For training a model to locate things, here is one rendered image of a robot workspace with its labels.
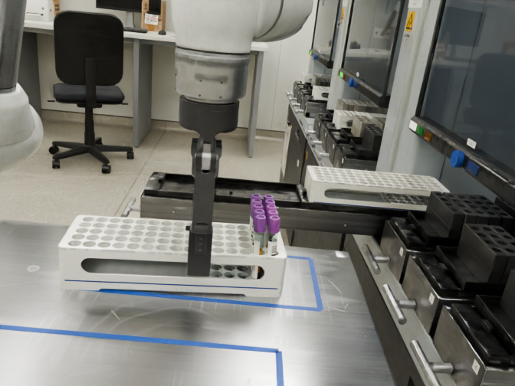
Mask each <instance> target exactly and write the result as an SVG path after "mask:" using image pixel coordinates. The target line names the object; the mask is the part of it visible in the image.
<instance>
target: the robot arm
mask: <svg viewBox="0 0 515 386"><path fill-rule="evenodd" d="M26 5H27V0H0V172H3V171H6V170H9V169H10V168H14V167H15V166H17V165H20V164H21V163H23V162H25V161H26V160H28V159H29V158H31V157H32V156H33V155H34V154H35V153H36V152H37V150H38V149H39V148H40V146H41V143H42V140H43V135H44V131H43V125H42V122H41V118H40V116H39V115H38V113H37V112H36V111H35V109H34V108H33V107H32V106H31V105H30V104H29V102H28V96H27V94H26V93H25V92H24V90H23V89H22V88H21V86H20V85H19V84H18V83H17V80H18V68H19V62H20V55H21V43H22V37H23V30H24V24H25V12H26ZM171 9H172V23H173V26H174V29H175V45H176V49H175V71H176V74H175V75H176V87H175V90H176V91H177V92H178V93H180V94H182V95H181V96H180V97H179V124H180V125H181V126H182V127H183V128H185V129H188V130H194V131H196V132H198V138H192V145H191V156H192V177H194V178H195V186H194V194H193V196H192V224H191V225H190V226H185V230H186V231H189V248H188V262H187V275H188V276H210V266H211V256H212V237H213V226H212V216H213V204H214V195H216V191H217V190H216V189H217V188H215V179H216V178H217V177H218V171H219V159H220V158H221V153H222V142H221V139H216V136H217V134H219V133H221V132H223V133H227V132H232V131H234V130H235V129H236V128H237V126H238V112H239V103H240V102H239V100H238V99H241V98H243V97H244V96H245V94H246V89H247V81H248V65H249V63H250V51H251V43H252V42H264V43H265V42H275V41H281V40H284V39H286V38H289V37H291V36H293V35H295V34H296V33H297V32H298V31H300V30H301V29H302V27H303V25H304V23H305V22H306V21H307V19H308V17H309V15H310V14H311V13H312V10H313V0H171Z"/></svg>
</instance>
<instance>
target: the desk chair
mask: <svg viewBox="0 0 515 386"><path fill-rule="evenodd" d="M123 37H124V29H123V23H122V21H121V20H120V19H119V18H118V17H117V16H115V15H112V14H105V13H97V12H88V11H72V10H65V11H61V12H59V13H57V15H56V16H55V18H54V54H55V70H56V74H57V77H58V78H59V79H60V80H61V81H62V82H63V83H56V84H54V86H53V90H54V98H55V99H56V100H48V102H58V103H69V104H77V106H78V107H80V108H85V120H84V121H85V132H84V143H79V142H63V141H53V142H52V145H53V146H51V147H50V148H49V150H48V151H49V152H50V153H51V154H52V155H53V156H52V159H53V160H52V168H55V166H57V168H60V160H58V159H65V158H68V157H72V156H76V155H81V154H84V153H90V154H91V155H92V156H93V157H95V158H96V159H98V160H100V161H101V162H102V163H105V164H106V165H102V173H109V174H110V170H111V167H110V165H108V164H109V163H110V161H109V159H108V158H107V157H106V156H105V155H104V154H102V153H101V152H127V153H126V157H127V159H130V158H131V159H134V153H133V147H130V146H110V145H103V143H102V139H101V137H97V138H96V139H95V132H94V122H93V108H101V107H102V104H104V105H118V104H122V105H128V103H123V100H124V99H125V96H124V94H123V92H122V91H121V89H120V88H119V87H118V86H116V84H118V83H119V82H120V81H121V80H122V77H123ZM58 146H60V147H64V148H69V149H71V150H67V151H65V152H61V153H58V154H56V153H57V152H59V148H58ZM54 154H56V155H54Z"/></svg>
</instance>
